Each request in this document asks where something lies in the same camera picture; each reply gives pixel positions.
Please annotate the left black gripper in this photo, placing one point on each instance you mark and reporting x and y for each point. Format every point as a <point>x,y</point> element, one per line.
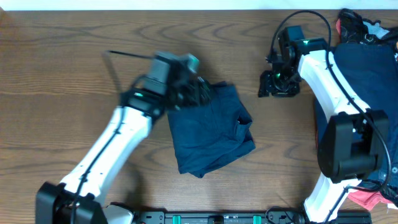
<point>193,93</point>

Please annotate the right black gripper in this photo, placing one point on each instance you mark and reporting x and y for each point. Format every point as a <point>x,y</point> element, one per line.
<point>267,85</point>

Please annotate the navy blue shorts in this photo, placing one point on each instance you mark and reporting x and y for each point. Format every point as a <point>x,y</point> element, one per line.
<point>210,137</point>

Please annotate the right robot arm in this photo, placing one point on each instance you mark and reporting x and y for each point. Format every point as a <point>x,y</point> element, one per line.
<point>353,144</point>

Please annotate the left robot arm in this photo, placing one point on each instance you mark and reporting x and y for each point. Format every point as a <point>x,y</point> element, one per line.
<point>172,83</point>

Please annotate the navy garment on pile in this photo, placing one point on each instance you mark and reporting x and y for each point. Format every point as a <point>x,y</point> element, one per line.
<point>371,71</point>

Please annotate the black patterned garment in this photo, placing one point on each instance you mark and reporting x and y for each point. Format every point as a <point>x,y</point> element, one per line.
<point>355,29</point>

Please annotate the pink red garment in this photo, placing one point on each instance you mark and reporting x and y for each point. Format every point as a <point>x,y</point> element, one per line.
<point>369,200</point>

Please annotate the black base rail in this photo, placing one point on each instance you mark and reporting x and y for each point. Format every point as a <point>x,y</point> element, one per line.
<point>214,217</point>

